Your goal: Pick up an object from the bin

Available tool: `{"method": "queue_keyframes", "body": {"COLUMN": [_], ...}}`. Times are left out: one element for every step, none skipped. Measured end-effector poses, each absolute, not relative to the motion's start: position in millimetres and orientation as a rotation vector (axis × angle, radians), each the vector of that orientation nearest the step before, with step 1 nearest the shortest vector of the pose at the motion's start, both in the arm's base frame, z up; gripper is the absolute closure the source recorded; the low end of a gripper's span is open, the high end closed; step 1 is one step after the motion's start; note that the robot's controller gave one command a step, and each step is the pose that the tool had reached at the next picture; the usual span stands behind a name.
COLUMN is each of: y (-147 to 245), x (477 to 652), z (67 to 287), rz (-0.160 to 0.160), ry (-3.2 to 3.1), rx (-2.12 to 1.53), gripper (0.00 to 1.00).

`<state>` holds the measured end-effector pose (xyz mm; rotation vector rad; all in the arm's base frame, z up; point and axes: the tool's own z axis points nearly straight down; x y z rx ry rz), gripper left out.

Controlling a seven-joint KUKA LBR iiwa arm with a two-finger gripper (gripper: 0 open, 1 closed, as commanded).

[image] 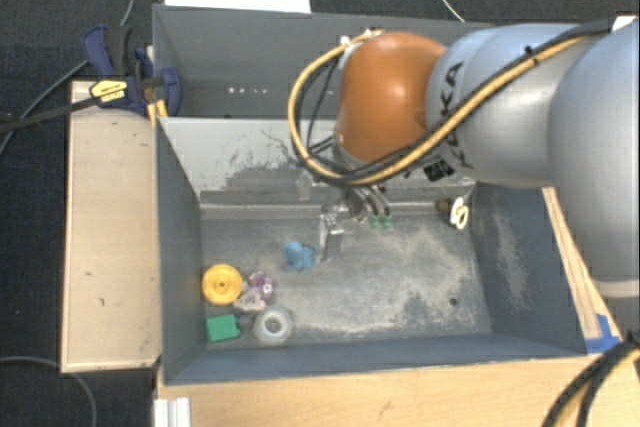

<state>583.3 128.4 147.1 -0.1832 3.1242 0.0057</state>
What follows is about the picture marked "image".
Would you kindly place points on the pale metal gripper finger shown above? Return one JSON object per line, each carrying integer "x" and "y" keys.
{"x": 337, "y": 242}
{"x": 327, "y": 235}

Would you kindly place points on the blue toy animal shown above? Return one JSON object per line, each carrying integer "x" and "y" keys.
{"x": 297, "y": 256}

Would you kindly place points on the grey metal bin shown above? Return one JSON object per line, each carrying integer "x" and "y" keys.
{"x": 380, "y": 285}

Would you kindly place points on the purple flowered toy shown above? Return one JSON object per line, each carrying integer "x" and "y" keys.
{"x": 262, "y": 284}

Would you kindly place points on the pale pink lumpy toy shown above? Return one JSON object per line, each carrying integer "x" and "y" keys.
{"x": 250, "y": 302}

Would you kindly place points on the clear tape roll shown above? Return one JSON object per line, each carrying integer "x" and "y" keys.
{"x": 273, "y": 325}

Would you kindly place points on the yellow toy wheel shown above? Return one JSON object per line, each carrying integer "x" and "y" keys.
{"x": 222, "y": 285}

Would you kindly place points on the green flat block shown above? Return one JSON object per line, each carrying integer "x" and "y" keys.
{"x": 222, "y": 328}

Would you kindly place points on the pale wood flat board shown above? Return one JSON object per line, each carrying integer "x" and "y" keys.
{"x": 110, "y": 240}

